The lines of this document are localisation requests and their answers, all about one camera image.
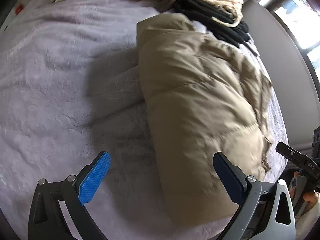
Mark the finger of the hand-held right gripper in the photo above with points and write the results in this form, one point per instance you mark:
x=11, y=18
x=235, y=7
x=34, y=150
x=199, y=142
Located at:
x=301, y=192
x=303, y=161

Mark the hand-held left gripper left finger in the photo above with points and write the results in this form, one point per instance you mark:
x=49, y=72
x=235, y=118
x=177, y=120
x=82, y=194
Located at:
x=93, y=177

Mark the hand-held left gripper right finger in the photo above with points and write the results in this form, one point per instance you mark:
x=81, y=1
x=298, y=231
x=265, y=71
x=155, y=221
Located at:
x=228, y=177

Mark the beige puffer jacket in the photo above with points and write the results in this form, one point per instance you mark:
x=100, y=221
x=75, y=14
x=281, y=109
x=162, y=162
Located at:
x=200, y=110

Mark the person's right forearm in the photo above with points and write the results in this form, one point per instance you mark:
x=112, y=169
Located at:
x=310, y=222

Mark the person's right hand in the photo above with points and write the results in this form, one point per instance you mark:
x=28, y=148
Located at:
x=312, y=198

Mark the lavender fleece blanket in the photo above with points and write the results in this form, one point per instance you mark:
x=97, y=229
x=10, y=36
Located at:
x=65, y=85

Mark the window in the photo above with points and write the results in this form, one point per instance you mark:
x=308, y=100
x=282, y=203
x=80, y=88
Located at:
x=300, y=12

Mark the black knitted garment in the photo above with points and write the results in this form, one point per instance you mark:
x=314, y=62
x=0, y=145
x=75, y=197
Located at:
x=215, y=17

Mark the small red item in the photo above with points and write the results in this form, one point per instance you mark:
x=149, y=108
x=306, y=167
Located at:
x=19, y=9

